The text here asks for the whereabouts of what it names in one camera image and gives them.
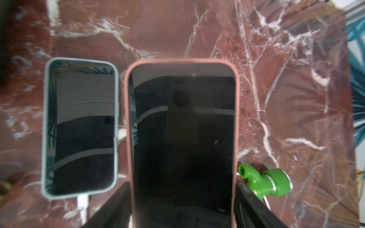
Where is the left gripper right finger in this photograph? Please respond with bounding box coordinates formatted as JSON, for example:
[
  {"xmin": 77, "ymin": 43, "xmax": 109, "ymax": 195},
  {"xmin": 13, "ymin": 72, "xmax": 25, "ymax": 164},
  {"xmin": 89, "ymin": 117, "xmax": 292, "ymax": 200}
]
[{"xmin": 234, "ymin": 180, "xmax": 286, "ymax": 228}]

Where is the green plastic tap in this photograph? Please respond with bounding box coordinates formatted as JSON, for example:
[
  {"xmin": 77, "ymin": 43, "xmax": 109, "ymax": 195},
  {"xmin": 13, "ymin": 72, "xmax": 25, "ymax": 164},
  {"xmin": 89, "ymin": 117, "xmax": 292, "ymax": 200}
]
[{"xmin": 238, "ymin": 164, "xmax": 293, "ymax": 201}]

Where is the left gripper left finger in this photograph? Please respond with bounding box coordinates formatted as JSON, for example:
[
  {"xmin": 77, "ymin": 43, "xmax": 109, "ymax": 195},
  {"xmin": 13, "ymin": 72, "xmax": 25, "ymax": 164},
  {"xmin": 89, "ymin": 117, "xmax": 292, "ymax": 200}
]
[{"xmin": 82, "ymin": 182, "xmax": 132, "ymax": 228}]

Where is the white charging cable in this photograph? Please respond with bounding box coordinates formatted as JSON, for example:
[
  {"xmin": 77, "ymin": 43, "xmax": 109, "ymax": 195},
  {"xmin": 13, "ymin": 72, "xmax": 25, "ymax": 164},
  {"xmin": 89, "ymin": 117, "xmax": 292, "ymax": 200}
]
[{"xmin": 76, "ymin": 193, "xmax": 90, "ymax": 226}]

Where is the phone with light case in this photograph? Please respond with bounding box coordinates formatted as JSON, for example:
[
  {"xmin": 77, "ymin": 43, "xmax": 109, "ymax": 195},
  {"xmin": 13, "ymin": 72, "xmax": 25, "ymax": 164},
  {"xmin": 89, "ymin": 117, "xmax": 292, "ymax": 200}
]
[{"xmin": 41, "ymin": 58, "xmax": 120, "ymax": 200}]

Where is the phone with pink case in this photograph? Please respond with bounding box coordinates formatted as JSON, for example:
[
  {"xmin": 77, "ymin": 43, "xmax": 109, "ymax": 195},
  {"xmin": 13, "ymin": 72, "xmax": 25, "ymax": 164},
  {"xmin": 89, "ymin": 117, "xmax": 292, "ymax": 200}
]
[{"xmin": 124, "ymin": 59, "xmax": 239, "ymax": 228}]

